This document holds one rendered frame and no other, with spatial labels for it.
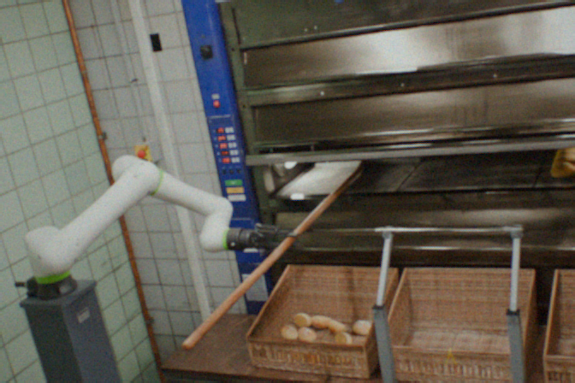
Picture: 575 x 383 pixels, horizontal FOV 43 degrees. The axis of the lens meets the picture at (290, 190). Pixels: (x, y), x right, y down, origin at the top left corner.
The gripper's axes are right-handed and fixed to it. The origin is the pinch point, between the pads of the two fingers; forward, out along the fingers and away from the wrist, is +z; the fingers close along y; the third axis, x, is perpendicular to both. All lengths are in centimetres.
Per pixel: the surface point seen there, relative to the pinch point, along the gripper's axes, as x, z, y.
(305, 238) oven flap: -52, -19, 21
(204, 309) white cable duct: -52, -83, 62
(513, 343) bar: 9, 82, 35
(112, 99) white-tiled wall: -54, -111, -53
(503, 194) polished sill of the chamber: -51, 73, 2
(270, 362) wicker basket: -4, -22, 58
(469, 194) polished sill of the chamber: -51, 59, 2
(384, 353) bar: 8, 35, 43
